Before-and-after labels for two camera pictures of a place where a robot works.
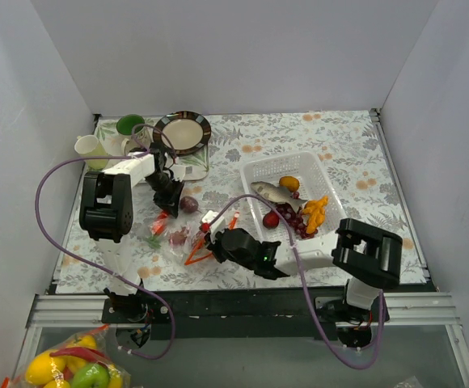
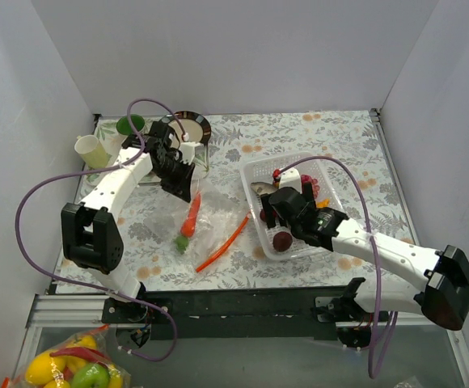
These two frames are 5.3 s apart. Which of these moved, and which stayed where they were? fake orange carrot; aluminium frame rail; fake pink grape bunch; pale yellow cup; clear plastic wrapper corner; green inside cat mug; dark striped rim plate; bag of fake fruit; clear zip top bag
Moved: fake orange carrot; clear zip top bag; fake pink grape bunch
Stayed: bag of fake fruit; dark striped rim plate; aluminium frame rail; green inside cat mug; clear plastic wrapper corner; pale yellow cup
